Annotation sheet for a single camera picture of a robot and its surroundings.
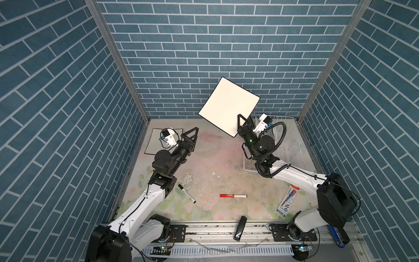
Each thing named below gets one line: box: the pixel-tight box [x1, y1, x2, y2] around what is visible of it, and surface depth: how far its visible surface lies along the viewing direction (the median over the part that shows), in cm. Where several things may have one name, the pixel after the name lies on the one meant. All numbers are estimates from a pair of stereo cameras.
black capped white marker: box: [177, 183, 197, 204], surface depth 87 cm
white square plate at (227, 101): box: [198, 76, 261, 138], surface depth 76 cm
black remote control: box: [233, 215, 248, 242], surface depth 75 cm
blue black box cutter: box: [328, 224, 346, 248], surface depth 74 cm
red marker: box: [219, 194, 248, 199], surface depth 86 cm
